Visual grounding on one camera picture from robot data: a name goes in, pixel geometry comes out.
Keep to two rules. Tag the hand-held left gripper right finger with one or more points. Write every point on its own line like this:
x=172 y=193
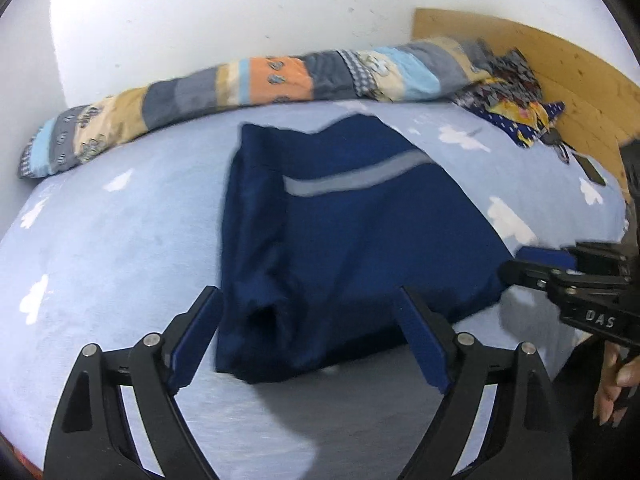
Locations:
x=422 y=340

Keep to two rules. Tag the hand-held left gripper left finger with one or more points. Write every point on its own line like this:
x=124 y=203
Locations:
x=197 y=340

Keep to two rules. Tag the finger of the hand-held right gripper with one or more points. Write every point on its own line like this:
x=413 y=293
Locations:
x=545 y=255
x=525 y=272

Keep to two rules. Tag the navy blue work jacket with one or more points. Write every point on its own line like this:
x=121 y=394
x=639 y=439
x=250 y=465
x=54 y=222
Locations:
x=360 y=240

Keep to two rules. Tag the person's right hand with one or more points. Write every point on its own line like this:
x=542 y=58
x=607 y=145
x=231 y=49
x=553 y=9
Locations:
x=610 y=385

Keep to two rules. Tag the dark mobile phone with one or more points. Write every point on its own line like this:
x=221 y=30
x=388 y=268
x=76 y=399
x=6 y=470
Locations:
x=590 y=170

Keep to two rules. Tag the bunch of keys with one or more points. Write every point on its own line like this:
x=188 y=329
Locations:
x=555 y=140

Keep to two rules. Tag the person's dark clothing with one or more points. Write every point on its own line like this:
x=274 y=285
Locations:
x=585 y=450

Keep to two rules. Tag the dark multicoloured patterned cloth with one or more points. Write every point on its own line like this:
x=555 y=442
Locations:
x=505 y=90

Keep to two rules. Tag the wooden headboard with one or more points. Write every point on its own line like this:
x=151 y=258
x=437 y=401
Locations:
x=575 y=65

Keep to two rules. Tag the rolled patchwork quilt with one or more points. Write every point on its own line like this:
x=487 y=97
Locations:
x=200 y=92

